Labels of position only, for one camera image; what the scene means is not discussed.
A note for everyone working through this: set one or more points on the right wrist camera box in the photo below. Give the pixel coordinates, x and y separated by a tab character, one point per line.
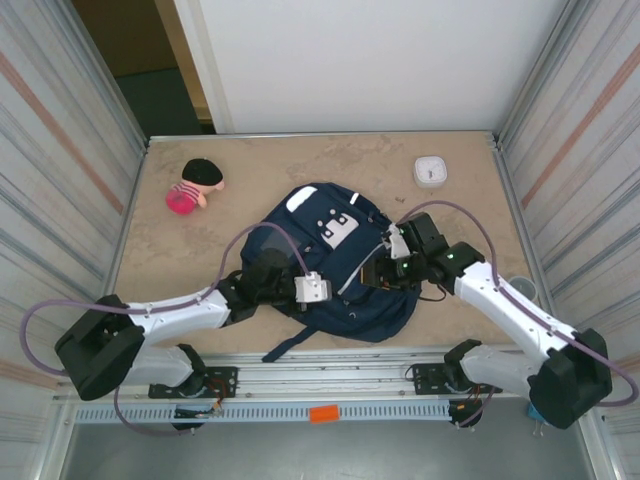
397	242

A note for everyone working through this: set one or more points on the plush doll with black hair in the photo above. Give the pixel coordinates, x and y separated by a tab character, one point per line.
197	185

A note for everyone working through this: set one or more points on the navy blue backpack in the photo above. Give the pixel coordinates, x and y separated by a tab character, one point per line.
350	310

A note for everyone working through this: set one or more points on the white square clock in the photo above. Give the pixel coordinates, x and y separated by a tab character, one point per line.
430	171

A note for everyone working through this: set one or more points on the aluminium mounting rail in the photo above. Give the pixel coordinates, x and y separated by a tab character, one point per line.
325	372

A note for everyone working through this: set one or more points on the brown wooden door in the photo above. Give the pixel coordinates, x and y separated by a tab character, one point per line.
125	30

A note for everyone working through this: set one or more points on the orange tape tag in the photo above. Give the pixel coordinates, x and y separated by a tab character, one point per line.
324	415

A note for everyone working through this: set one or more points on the blue binder clip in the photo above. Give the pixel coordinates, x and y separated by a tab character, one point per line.
536	422

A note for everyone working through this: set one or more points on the clear plastic pencil case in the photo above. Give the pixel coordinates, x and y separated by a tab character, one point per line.
523	289

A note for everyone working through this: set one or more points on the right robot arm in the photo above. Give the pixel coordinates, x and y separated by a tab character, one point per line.
565	380

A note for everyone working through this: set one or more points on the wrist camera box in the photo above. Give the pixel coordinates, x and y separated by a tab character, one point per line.
312	289
397	242

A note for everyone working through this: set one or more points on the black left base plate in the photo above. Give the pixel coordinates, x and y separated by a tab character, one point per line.
225	375

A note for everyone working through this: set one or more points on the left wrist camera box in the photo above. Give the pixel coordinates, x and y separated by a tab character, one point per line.
312	289

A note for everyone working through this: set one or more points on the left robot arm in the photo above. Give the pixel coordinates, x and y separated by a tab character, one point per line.
100	345

